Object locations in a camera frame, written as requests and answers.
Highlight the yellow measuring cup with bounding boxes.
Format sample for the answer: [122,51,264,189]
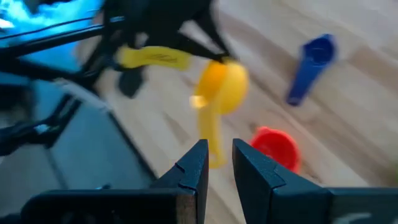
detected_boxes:
[188,58,250,169]

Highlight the red measuring cup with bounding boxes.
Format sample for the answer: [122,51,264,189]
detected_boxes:
[249,126,302,174]

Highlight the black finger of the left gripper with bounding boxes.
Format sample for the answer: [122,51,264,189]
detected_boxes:
[161,33,225,62]
[193,9,233,62]

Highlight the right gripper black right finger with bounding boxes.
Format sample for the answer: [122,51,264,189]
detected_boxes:
[231,138,398,224]

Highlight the blue measuring cup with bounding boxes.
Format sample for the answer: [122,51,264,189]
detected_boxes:
[285,33,339,107]

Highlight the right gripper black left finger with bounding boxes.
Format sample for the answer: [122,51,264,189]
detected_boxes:
[20,139,210,224]

